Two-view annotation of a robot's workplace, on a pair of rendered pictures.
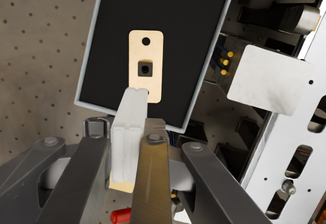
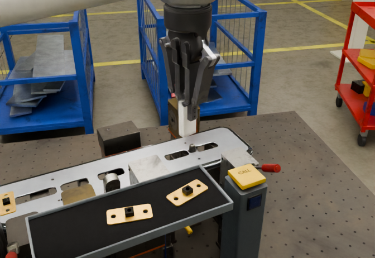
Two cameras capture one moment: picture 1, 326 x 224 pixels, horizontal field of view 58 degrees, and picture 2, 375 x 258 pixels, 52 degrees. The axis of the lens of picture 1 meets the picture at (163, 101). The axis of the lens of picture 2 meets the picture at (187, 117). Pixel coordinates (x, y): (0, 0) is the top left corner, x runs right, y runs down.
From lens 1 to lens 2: 0.60 m
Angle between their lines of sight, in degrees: 48
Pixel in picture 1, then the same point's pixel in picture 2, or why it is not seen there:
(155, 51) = (176, 193)
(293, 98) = (148, 158)
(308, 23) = (113, 176)
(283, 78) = (143, 167)
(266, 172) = (196, 160)
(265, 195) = (207, 153)
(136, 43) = (180, 201)
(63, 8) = not seen: outside the picture
